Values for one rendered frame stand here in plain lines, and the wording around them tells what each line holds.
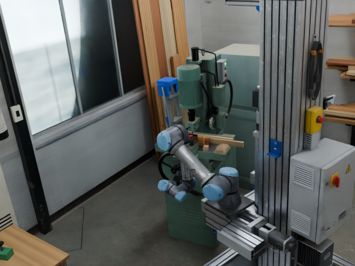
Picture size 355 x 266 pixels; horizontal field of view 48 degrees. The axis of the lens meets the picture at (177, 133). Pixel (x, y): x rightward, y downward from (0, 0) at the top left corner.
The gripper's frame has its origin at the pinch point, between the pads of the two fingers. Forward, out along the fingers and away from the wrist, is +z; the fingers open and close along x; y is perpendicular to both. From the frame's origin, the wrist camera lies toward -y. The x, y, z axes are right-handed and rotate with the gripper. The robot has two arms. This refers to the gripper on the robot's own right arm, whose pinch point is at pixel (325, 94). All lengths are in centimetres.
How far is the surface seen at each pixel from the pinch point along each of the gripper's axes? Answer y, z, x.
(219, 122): 12, -34, -75
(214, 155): 27, -64, -64
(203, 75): -29, -40, -79
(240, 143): 24, -46, -51
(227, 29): -37, 175, -176
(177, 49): -29, 99, -205
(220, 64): -33, -22, -73
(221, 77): -22, -22, -74
